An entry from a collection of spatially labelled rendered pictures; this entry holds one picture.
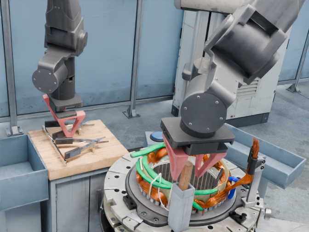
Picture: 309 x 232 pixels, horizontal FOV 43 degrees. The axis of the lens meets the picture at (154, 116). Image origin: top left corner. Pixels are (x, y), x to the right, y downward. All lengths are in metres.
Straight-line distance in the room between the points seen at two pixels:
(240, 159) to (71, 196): 0.44
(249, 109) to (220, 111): 3.02
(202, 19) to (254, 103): 2.40
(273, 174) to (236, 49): 0.55
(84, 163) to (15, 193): 0.16
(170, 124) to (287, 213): 2.13
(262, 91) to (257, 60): 2.99
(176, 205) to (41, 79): 0.39
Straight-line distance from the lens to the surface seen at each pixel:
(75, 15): 0.85
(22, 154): 1.06
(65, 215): 1.00
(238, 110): 3.42
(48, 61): 0.85
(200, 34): 1.16
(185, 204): 0.68
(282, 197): 2.81
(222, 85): 0.48
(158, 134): 1.09
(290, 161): 1.11
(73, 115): 0.93
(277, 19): 0.53
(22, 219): 1.00
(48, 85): 0.86
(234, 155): 1.05
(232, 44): 0.52
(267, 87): 3.52
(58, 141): 0.96
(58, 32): 0.88
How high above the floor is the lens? 1.58
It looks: 27 degrees down
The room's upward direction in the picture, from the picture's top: 6 degrees clockwise
